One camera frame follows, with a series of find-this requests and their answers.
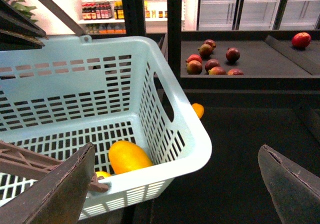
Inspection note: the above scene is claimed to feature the yellow lemon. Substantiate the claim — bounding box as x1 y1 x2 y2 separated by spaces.
95 171 112 180

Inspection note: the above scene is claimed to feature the orange mango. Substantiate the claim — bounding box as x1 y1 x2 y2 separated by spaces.
191 103 205 119
108 140 153 175

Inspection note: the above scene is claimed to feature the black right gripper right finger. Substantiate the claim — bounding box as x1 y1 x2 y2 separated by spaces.
257 145 320 224

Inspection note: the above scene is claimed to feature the dark red pomegranate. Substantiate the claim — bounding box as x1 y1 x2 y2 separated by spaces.
204 59 221 73

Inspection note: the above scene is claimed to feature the light blue plastic basket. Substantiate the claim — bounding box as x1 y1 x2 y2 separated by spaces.
0 35 212 220

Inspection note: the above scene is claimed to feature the orange mango on shelf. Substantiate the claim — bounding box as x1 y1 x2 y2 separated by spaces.
191 103 205 119

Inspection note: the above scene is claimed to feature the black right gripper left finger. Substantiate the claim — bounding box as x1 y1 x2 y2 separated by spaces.
0 143 95 224

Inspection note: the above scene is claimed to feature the glass door refrigerator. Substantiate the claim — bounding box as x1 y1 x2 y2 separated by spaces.
197 0 320 31

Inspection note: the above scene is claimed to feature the red green pomegranate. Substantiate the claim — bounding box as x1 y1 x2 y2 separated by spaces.
186 60 203 75

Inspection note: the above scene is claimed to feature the brown basket handle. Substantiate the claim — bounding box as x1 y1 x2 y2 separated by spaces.
0 0 106 180

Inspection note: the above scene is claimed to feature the red apple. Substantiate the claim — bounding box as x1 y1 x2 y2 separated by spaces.
291 32 312 49

